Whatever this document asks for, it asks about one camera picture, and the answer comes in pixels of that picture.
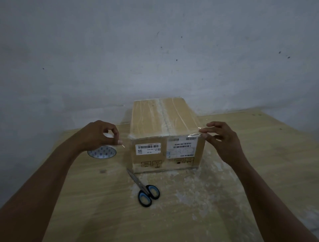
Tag person's left forearm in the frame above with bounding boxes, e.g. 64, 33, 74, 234
0, 138, 84, 242

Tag person's right forearm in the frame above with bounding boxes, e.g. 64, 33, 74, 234
233, 159, 319, 242

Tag person's left hand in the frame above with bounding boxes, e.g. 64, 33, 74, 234
73, 120, 123, 153

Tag brown cardboard box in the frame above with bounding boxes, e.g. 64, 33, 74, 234
127, 96, 207, 175

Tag black handled scissors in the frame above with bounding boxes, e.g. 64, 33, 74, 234
126, 168, 160, 208

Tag person's right hand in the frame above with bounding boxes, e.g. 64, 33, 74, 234
199, 121, 247, 167

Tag clear tape roll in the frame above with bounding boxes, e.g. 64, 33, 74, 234
87, 133, 125, 160

